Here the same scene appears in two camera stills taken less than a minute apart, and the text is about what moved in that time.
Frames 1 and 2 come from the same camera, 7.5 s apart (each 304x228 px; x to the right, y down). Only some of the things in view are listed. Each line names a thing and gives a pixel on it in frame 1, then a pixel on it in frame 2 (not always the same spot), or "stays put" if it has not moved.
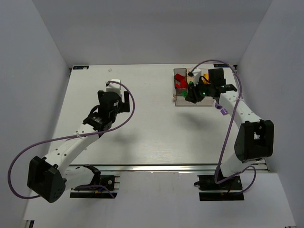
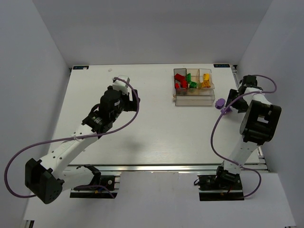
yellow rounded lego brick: (205, 75) stays put
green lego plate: (184, 93) → (189, 77)
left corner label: (80, 67) stays put
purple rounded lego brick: (218, 106) stays put
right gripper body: (194, 94) → (233, 99)
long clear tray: (180, 100) stays put
